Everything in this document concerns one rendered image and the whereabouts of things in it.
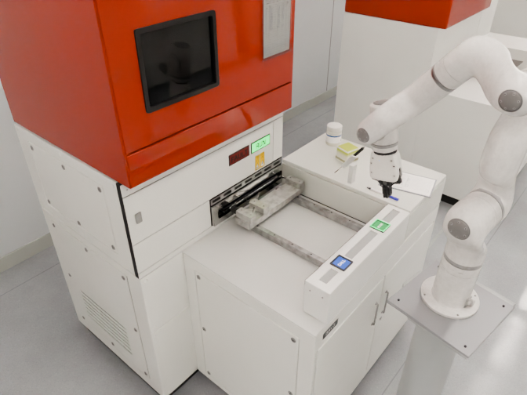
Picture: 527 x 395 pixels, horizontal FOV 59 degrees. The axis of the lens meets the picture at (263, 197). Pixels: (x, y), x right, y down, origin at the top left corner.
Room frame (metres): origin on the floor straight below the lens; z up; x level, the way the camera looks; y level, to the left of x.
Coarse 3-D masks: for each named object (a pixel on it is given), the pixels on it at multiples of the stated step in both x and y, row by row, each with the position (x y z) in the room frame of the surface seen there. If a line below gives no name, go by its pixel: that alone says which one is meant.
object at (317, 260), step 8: (256, 232) 1.47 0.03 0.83; (264, 232) 1.44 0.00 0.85; (272, 232) 1.44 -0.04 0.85; (272, 240) 1.42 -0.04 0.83; (280, 240) 1.39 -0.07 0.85; (288, 240) 1.39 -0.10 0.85; (288, 248) 1.37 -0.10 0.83; (296, 248) 1.34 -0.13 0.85; (304, 248) 1.34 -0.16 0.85; (304, 256) 1.32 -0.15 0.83; (312, 256) 1.30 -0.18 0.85; (320, 264) 1.27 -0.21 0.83
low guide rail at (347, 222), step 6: (294, 198) 1.69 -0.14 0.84; (300, 198) 1.68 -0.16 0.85; (300, 204) 1.66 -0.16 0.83; (306, 204) 1.65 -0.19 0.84; (312, 204) 1.63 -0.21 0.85; (312, 210) 1.62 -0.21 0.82; (318, 210) 1.60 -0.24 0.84; (324, 210) 1.59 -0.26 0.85; (330, 216) 1.56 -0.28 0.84; (336, 216) 1.55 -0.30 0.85; (342, 216) 1.54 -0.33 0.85; (336, 222) 1.54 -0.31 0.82; (342, 222) 1.53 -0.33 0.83; (348, 222) 1.51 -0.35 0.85; (354, 222) 1.51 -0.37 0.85; (354, 228) 1.49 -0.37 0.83; (360, 228) 1.47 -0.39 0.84
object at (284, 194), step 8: (288, 184) 1.74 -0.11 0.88; (272, 192) 1.68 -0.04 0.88; (280, 192) 1.68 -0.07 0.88; (288, 192) 1.68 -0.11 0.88; (296, 192) 1.69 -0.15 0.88; (264, 200) 1.62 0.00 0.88; (272, 200) 1.62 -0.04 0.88; (280, 200) 1.62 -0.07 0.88; (288, 200) 1.64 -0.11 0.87; (248, 208) 1.56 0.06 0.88; (272, 208) 1.56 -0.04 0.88; (256, 216) 1.50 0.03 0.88; (264, 216) 1.52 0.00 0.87; (240, 224) 1.48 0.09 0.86; (248, 224) 1.45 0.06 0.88; (256, 224) 1.48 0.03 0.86
